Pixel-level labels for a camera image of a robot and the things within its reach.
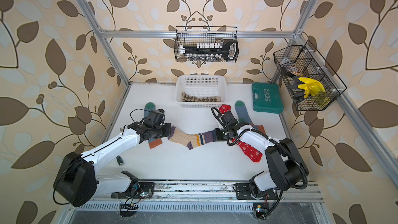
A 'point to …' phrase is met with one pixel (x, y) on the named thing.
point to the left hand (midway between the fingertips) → (170, 128)
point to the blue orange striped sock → (148, 107)
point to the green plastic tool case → (267, 97)
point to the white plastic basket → (201, 90)
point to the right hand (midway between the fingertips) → (215, 136)
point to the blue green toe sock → (242, 116)
